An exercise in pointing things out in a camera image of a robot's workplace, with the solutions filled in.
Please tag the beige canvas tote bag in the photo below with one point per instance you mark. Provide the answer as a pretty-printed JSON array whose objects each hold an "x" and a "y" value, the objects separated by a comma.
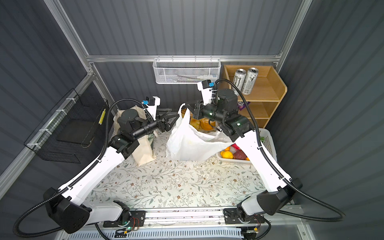
[{"x": 144, "y": 153}]

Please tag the wooden shelf unit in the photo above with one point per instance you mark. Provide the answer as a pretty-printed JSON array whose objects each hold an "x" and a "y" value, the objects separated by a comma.
[{"x": 268, "y": 92}]

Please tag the white Monster can right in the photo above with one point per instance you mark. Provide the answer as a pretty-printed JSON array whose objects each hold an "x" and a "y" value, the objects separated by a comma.
[{"x": 250, "y": 80}]

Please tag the purple snack packet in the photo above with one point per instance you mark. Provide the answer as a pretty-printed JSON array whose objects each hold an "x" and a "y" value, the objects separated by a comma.
[{"x": 242, "y": 105}]

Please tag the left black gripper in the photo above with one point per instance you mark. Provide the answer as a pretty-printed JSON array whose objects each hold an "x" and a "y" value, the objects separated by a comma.
[{"x": 165, "y": 126}]

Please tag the dark red toy fruit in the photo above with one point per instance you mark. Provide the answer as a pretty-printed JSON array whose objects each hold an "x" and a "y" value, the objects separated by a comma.
[{"x": 240, "y": 155}]

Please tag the black wire wall basket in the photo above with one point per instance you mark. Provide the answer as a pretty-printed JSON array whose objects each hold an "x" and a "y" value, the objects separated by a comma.
[{"x": 69, "y": 134}]

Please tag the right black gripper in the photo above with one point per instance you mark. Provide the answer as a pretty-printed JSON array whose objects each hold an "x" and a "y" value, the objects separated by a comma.
[{"x": 198, "y": 109}]

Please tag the white wire wall basket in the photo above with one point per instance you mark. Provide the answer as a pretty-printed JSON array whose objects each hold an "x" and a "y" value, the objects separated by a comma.
[{"x": 184, "y": 72}]

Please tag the white plastic produce basket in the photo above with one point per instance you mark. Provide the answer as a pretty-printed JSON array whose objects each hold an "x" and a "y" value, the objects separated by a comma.
[{"x": 251, "y": 148}]

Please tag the white Monster can left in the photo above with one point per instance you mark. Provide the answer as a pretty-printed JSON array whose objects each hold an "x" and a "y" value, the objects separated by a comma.
[{"x": 239, "y": 78}]

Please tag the toothpaste tube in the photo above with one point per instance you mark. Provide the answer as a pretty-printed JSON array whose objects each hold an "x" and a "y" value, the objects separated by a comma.
[{"x": 207, "y": 77}]

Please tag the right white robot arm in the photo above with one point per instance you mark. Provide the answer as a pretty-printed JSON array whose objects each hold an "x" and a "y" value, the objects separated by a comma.
[{"x": 277, "y": 193}]

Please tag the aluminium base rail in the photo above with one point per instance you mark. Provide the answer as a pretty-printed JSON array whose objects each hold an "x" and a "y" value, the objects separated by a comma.
[{"x": 195, "y": 217}]

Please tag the white monster can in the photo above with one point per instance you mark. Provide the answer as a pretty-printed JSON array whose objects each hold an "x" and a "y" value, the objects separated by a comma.
[
  {"x": 239, "y": 78},
  {"x": 250, "y": 80}
]

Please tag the white plastic grocery bag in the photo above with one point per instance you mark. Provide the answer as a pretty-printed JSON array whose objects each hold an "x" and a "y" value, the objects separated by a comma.
[{"x": 187, "y": 144}]

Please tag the tray of bread rolls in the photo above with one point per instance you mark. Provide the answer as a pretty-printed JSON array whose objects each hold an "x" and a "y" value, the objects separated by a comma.
[{"x": 202, "y": 125}]

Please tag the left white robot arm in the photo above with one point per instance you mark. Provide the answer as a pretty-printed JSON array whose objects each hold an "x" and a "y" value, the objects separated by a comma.
[{"x": 68, "y": 210}]

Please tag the pink toy dragon fruit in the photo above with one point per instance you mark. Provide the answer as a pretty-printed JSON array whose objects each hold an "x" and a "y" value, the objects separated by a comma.
[{"x": 235, "y": 147}]

